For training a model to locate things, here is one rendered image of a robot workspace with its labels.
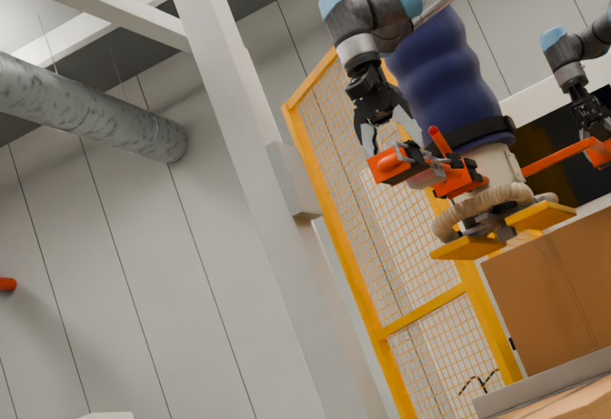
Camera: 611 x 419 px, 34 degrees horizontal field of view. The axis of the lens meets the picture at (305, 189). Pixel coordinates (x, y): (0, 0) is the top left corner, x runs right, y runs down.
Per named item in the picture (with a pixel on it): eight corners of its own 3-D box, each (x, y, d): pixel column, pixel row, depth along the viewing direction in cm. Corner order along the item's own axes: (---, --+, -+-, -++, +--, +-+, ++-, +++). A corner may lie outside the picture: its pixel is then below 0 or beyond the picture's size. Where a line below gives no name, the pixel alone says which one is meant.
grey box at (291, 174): (313, 220, 392) (287, 152, 400) (325, 214, 391) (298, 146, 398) (291, 216, 374) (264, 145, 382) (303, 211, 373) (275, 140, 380)
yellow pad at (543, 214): (541, 231, 249) (533, 213, 250) (578, 214, 245) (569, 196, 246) (506, 226, 218) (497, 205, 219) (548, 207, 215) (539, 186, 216)
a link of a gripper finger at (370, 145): (388, 173, 191) (386, 124, 192) (376, 169, 185) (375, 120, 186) (373, 174, 192) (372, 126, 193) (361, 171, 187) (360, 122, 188)
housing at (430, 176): (418, 191, 200) (410, 171, 201) (448, 177, 198) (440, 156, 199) (406, 189, 194) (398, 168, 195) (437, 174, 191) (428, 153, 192)
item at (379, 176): (392, 187, 189) (382, 164, 190) (425, 171, 186) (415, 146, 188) (375, 184, 182) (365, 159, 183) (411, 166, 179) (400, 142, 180)
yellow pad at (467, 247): (473, 261, 256) (465, 243, 257) (508, 245, 252) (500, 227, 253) (431, 260, 225) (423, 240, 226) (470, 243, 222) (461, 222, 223)
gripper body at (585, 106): (575, 128, 252) (556, 86, 255) (582, 133, 260) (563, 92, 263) (604, 114, 250) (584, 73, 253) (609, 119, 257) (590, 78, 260)
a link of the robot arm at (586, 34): (625, 42, 261) (595, 47, 256) (598, 63, 271) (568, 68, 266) (612, 16, 263) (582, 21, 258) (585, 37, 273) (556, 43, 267)
